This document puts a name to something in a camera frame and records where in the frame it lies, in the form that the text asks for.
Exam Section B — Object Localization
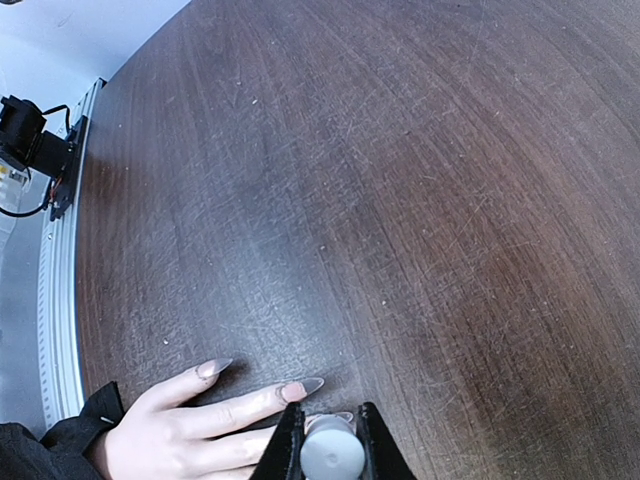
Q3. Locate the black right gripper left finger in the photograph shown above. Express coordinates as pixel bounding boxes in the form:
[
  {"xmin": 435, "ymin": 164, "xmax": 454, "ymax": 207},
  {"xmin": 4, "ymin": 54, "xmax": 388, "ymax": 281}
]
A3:
[{"xmin": 250, "ymin": 402, "xmax": 306, "ymax": 480}]

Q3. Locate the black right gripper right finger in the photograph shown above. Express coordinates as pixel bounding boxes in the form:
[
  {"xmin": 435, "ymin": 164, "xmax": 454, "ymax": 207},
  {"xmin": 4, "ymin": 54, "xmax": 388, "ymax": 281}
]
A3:
[{"xmin": 357, "ymin": 402, "xmax": 415, "ymax": 480}]

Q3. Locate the white nail polish cap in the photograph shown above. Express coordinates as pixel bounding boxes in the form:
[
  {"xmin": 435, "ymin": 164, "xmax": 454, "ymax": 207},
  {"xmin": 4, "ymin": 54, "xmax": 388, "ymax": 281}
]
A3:
[{"xmin": 300, "ymin": 412, "xmax": 365, "ymax": 480}]

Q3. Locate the black sleeved forearm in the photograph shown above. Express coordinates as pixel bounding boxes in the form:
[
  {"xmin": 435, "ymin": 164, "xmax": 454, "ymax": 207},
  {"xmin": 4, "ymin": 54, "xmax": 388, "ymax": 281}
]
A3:
[{"xmin": 1, "ymin": 382, "xmax": 125, "ymax": 479}]

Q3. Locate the mannequin hand with long nails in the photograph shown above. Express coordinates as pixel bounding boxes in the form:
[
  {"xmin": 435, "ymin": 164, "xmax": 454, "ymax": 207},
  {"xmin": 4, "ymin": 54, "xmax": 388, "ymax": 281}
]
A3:
[{"xmin": 87, "ymin": 358, "xmax": 324, "ymax": 479}]

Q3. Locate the aluminium front frame rail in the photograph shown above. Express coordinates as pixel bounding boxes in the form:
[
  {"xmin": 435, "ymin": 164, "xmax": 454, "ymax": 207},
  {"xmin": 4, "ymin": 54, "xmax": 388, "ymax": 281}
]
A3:
[{"xmin": 37, "ymin": 74, "xmax": 109, "ymax": 431}]

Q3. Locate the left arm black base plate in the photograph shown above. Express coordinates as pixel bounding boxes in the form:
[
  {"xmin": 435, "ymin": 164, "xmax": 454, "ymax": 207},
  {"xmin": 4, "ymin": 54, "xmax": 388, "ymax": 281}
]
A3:
[{"xmin": 50, "ymin": 115, "xmax": 90, "ymax": 221}]

